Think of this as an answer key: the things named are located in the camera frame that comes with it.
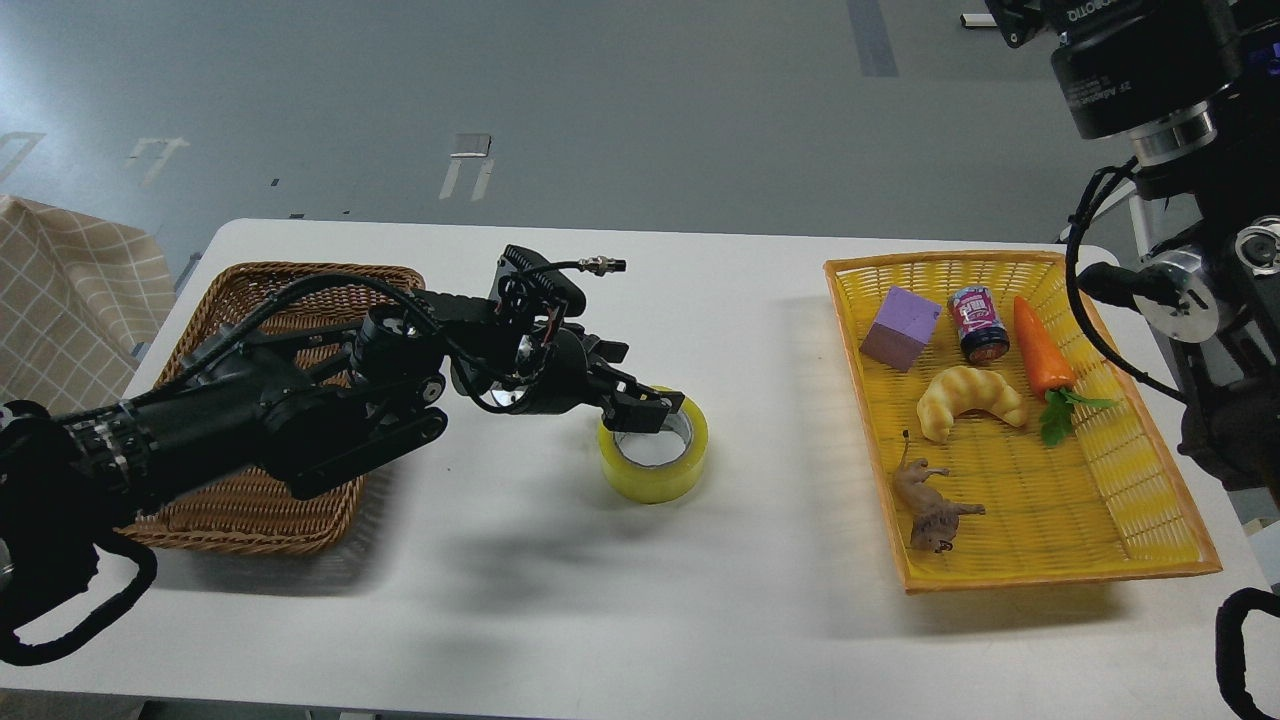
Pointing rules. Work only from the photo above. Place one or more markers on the brown toy lion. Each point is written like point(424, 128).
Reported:
point(935, 519)

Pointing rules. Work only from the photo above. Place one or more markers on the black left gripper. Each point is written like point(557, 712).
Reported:
point(579, 369)

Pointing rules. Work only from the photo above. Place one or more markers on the small purple can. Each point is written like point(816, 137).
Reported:
point(983, 336)

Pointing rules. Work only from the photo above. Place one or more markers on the orange toy carrot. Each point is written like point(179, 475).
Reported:
point(1050, 376)

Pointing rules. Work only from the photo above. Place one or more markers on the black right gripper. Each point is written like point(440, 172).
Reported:
point(1122, 64)

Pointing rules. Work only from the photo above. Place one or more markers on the purple foam cube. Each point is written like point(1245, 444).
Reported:
point(903, 326)

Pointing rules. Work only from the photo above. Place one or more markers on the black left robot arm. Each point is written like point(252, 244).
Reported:
point(331, 376)

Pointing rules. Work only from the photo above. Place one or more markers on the toy croissant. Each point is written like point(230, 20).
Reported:
point(961, 389)

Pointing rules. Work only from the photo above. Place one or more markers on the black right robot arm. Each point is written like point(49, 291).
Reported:
point(1197, 320)

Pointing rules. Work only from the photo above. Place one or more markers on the white furniture base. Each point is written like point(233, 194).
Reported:
point(978, 21)

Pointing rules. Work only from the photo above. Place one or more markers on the yellow plastic basket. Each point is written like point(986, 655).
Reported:
point(1108, 503)

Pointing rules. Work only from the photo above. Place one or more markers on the yellow tape roll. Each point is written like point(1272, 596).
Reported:
point(663, 466)

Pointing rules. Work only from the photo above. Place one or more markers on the brown wicker basket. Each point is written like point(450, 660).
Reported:
point(251, 513)

